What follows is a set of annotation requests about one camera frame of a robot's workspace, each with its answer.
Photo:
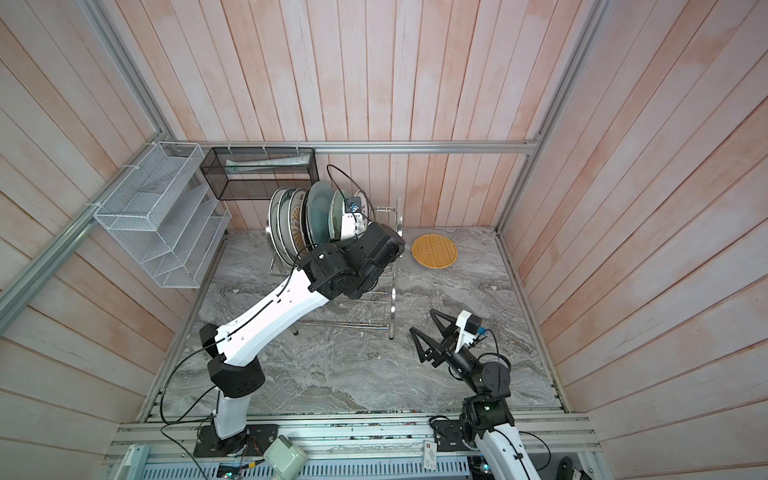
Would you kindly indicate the white green box device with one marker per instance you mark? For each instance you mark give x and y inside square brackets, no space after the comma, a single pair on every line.
[286,459]

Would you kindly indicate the white plate cloud line pattern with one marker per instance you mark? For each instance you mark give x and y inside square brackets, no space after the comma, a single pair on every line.
[273,220]

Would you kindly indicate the light green lotus plate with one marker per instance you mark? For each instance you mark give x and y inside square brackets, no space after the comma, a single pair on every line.
[335,215]

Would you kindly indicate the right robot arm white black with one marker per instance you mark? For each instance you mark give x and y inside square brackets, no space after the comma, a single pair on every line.
[486,421]

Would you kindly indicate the large orange sunburst plate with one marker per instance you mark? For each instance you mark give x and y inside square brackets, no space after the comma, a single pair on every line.
[297,237]

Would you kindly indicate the stainless steel dish rack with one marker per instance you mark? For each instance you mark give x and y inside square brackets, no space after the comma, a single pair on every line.
[371,217]

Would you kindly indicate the yellow woven round trivet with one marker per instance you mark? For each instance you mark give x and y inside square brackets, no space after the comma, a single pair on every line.
[434,251]

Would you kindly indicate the white plate green text rim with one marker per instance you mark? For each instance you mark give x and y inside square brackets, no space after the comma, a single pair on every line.
[281,229]

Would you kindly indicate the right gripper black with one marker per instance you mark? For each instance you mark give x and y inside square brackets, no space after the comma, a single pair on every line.
[439,352]

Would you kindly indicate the white wire mesh shelf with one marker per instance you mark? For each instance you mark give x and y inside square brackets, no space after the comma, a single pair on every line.
[169,225]

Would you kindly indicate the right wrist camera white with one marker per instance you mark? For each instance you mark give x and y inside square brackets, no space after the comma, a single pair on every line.
[469,330]

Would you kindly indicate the black mesh wall basket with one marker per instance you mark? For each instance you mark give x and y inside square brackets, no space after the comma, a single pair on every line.
[256,173]

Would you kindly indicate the small orange sunburst plate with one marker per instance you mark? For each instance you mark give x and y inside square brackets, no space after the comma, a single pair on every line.
[365,206]

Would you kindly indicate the grey green plain plate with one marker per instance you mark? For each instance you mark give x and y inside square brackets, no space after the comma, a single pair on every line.
[317,209]

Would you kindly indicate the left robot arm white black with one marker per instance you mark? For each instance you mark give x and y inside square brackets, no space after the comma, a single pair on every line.
[348,267]

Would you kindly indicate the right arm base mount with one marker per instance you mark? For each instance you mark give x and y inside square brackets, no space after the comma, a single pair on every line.
[450,435]

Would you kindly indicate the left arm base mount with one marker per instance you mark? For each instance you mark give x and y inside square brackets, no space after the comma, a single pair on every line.
[252,441]

